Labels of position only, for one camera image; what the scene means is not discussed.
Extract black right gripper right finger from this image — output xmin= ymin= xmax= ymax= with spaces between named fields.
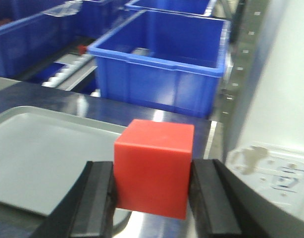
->
xmin=189 ymin=159 xmax=304 ymax=238

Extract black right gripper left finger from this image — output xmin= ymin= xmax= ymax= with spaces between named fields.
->
xmin=31 ymin=161 xmax=117 ymax=238

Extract red cube block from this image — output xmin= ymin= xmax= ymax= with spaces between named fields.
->
xmin=113 ymin=119 xmax=195 ymax=220

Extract white worn floor sticker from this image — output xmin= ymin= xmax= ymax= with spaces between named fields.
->
xmin=225 ymin=142 xmax=304 ymax=219

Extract silver metal tray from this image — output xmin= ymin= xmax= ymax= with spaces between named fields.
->
xmin=0 ymin=106 xmax=125 ymax=238

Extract blue plastic bin right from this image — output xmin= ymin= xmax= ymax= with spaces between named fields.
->
xmin=88 ymin=10 xmax=230 ymax=118

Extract blue plastic bin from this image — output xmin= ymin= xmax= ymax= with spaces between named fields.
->
xmin=88 ymin=10 xmax=230 ymax=118
xmin=125 ymin=0 xmax=217 ymax=17
xmin=0 ymin=13 xmax=78 ymax=77

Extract blue plastic bin left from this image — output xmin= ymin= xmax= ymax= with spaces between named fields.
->
xmin=0 ymin=13 xmax=78 ymax=77

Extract blue plastic bin rear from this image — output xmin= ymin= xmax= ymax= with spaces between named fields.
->
xmin=125 ymin=0 xmax=217 ymax=17

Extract white roller conveyor rail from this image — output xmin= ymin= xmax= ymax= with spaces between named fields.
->
xmin=42 ymin=54 xmax=94 ymax=88

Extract perforated steel shelf post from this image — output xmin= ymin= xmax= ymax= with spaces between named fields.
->
xmin=209 ymin=0 xmax=270 ymax=158

